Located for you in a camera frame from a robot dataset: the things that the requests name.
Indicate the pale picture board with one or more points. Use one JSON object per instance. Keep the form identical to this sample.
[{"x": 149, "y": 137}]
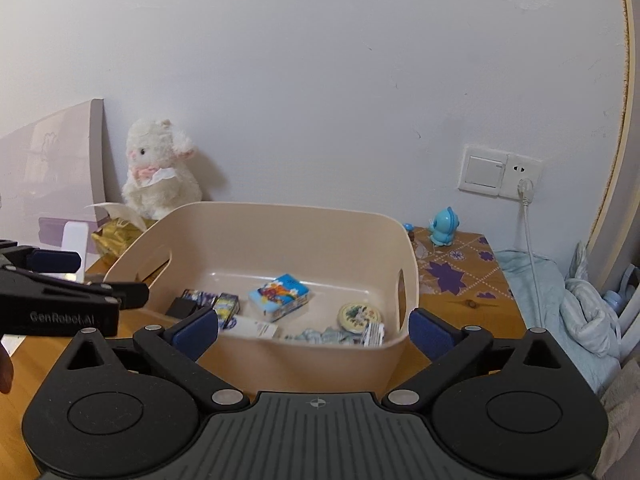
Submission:
[{"x": 50, "y": 175}]

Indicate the long colourful cartoon box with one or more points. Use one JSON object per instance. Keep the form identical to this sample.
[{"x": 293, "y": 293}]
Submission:
[{"x": 227, "y": 307}]

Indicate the purple flower table mat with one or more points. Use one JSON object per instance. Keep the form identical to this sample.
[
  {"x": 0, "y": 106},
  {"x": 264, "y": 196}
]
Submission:
[{"x": 450, "y": 275}]

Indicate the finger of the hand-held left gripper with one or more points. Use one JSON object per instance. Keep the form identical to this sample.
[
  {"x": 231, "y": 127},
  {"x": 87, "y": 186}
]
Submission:
[
  {"x": 132, "y": 295},
  {"x": 55, "y": 261}
]

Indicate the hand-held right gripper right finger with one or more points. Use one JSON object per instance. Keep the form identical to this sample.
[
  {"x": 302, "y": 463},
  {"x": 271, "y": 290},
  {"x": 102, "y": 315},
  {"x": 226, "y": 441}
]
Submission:
[{"x": 430, "y": 335}]

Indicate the grey plush cloth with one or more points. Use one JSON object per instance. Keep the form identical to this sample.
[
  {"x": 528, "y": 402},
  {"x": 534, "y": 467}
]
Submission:
[{"x": 622, "y": 410}]

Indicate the small mushroom figure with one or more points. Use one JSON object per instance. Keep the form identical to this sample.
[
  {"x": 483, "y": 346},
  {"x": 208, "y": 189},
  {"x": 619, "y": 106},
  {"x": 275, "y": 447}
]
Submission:
[{"x": 409, "y": 231}]

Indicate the wooden shelf unit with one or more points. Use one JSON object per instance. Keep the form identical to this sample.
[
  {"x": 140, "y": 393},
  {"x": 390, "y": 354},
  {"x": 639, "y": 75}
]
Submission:
[{"x": 627, "y": 160}]

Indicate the white phone stand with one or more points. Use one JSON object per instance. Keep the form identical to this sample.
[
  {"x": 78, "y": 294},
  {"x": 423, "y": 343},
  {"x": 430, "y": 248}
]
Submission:
[{"x": 75, "y": 240}]

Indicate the small white box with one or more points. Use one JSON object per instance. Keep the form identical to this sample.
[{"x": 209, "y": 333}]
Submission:
[{"x": 250, "y": 327}]

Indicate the white plush sheep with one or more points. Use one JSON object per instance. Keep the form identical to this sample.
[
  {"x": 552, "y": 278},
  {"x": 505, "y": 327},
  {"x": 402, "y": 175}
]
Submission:
[{"x": 160, "y": 175}]

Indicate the blue cartoon tissue pack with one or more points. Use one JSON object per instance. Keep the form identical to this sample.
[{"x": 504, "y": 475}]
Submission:
[{"x": 280, "y": 297}]

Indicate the small dark printed box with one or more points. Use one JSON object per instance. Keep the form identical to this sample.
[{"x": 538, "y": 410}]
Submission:
[{"x": 200, "y": 298}]

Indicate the white wall switch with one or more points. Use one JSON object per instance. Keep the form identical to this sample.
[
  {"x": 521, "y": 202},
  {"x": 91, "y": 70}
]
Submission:
[{"x": 482, "y": 170}]

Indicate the white wall socket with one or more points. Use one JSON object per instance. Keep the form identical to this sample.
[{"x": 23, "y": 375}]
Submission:
[{"x": 525, "y": 172}]

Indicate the pink plastic storage bin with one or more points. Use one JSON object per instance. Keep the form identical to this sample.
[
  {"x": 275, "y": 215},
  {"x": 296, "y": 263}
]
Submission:
[{"x": 300, "y": 365}]

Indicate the round metal tin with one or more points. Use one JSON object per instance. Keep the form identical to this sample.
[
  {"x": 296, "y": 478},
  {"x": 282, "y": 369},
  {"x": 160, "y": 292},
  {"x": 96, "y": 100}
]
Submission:
[{"x": 359, "y": 316}]

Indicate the blue white patterned tissue pack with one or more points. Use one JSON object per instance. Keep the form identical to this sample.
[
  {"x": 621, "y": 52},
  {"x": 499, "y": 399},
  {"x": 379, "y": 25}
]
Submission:
[{"x": 375, "y": 334}]

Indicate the person's left hand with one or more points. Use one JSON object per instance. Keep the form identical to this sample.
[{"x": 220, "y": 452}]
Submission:
[{"x": 5, "y": 370}]

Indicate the small black box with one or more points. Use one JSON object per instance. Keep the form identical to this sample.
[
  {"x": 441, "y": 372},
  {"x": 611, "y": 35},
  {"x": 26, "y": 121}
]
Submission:
[{"x": 181, "y": 307}]

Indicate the gold foil bag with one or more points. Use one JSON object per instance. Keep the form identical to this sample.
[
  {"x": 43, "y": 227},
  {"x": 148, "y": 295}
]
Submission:
[{"x": 117, "y": 240}]

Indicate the light blue blanket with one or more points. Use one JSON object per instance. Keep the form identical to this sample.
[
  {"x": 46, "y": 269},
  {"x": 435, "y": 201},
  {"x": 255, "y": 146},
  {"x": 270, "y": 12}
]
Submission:
[{"x": 565, "y": 320}]

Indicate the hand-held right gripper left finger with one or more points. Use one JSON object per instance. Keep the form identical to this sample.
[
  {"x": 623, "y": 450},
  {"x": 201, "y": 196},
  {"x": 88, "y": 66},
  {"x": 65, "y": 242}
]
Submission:
[{"x": 197, "y": 332}]

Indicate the green plaid scrunchie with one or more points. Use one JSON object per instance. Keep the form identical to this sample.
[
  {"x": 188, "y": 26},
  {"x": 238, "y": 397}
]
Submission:
[{"x": 320, "y": 336}]

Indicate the blue toy figure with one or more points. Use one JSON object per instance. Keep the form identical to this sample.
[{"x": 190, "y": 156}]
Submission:
[{"x": 444, "y": 227}]

